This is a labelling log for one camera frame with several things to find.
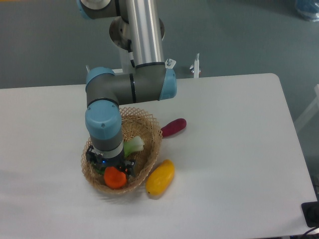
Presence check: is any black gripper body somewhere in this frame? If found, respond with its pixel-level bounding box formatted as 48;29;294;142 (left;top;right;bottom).
95;150;125;170

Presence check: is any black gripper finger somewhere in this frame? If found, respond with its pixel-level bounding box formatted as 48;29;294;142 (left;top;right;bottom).
85;145;103;167
119;159;136;177

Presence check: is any orange fruit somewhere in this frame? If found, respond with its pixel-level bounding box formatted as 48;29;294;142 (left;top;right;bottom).
104;167;127;189

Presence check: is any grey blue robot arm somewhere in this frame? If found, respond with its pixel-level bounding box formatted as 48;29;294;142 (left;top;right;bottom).
77;0;177;175

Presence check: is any woven wicker basket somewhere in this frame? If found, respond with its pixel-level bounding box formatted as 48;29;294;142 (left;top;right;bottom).
81;107;162;195

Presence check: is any green bok choy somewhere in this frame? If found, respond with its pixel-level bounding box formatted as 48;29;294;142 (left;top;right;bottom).
94;136;145;173

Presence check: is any yellow mango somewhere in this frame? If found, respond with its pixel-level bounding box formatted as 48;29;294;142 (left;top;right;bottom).
146;159;175;197

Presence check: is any purple sweet potato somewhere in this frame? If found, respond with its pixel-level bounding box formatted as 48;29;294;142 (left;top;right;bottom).
161;118;187;137

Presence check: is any black device at edge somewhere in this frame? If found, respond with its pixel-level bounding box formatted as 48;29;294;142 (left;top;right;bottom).
301;201;319;228

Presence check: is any blue object top right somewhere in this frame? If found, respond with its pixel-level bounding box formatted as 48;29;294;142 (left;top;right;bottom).
295;0;319;22

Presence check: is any white table leg bracket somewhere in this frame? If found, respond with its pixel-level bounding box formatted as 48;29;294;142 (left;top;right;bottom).
189;53;201;78

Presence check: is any white frame right edge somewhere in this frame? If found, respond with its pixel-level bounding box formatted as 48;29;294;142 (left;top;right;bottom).
294;84;319;133

